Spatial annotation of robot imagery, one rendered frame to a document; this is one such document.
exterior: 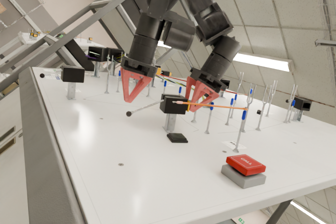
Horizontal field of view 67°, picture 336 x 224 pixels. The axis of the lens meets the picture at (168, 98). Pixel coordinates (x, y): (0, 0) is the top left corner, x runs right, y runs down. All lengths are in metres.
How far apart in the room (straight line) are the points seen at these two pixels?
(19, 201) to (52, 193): 0.16
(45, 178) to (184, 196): 0.22
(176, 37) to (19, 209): 0.44
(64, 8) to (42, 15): 0.63
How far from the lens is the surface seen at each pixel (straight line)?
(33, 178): 0.48
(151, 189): 0.40
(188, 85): 0.66
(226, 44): 0.64
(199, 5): 0.67
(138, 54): 0.56
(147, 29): 0.56
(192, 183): 0.44
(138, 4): 1.66
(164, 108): 0.61
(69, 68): 0.81
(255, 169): 0.47
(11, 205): 0.58
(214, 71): 0.63
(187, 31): 0.58
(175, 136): 0.59
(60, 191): 0.40
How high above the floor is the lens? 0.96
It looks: 13 degrees up
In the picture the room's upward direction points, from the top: 48 degrees clockwise
